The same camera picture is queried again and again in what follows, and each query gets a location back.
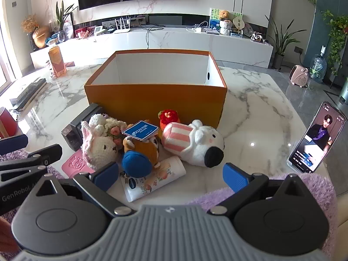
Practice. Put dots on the smartphone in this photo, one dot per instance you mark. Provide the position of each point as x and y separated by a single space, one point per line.
318 138

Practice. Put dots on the crochet fruit toy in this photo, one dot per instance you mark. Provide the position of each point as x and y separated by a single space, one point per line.
168 117

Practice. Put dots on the landscape painting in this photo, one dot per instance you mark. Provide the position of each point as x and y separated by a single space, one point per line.
214 19

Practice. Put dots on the blue printed tag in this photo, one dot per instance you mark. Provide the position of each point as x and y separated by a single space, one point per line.
140 131

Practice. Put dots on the orange cardboard box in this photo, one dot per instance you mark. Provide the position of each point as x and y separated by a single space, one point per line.
163 98

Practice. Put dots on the clear water bottle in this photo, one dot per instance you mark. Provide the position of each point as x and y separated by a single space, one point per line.
318 66

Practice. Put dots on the white router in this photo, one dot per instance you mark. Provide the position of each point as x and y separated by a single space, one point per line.
122 28

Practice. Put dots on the white marble tv cabinet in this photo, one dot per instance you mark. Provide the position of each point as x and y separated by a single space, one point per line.
176 40

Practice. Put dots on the pink card wallet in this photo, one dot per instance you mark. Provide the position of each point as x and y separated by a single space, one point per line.
74 163

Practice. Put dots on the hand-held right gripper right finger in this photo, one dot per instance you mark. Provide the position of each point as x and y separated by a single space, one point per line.
235 178

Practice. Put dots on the cow figurines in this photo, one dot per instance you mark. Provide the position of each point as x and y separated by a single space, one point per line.
257 38

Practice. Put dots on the white seal plush toy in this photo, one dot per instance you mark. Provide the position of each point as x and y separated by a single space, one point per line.
195 144

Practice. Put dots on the teddy bear in white pot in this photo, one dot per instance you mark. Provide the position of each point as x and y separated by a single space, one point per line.
225 23

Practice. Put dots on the climbing green plant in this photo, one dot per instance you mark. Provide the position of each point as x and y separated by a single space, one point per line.
338 38

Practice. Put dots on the orange red carton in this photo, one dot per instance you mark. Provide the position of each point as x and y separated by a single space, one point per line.
57 62

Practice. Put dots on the wooden fan ornament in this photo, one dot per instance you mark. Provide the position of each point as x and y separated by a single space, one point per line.
239 23

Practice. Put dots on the brown white dog plush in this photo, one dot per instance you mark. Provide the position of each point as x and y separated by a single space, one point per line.
155 142

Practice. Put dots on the white floral cream tube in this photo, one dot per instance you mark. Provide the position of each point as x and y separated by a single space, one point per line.
152 179

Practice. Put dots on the crochet bunny plush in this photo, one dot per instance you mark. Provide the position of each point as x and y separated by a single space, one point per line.
100 149

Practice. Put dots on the brown vase dried flowers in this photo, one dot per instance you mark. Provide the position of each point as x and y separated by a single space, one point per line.
40 36

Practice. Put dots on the sailor plush doll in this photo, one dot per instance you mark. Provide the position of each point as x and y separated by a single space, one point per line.
137 163

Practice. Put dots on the potted long leaf plant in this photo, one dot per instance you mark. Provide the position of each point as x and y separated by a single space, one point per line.
281 40

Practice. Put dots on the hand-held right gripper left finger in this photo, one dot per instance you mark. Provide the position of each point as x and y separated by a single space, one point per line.
106 175

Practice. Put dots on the dark grey box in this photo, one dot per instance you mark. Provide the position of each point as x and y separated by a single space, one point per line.
87 114

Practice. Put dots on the white wall cabinet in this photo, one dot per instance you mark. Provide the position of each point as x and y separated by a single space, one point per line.
255 0

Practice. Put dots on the black remote control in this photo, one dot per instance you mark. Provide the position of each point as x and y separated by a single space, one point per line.
32 89

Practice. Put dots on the red paper cup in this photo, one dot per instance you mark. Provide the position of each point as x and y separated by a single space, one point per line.
8 122

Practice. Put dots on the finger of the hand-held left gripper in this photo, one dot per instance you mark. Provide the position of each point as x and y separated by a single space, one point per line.
13 144
40 155

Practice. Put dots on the pink fan heater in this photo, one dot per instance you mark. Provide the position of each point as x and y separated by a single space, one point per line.
299 76

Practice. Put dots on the purple shaggy blanket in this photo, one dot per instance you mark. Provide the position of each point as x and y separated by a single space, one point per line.
320 190

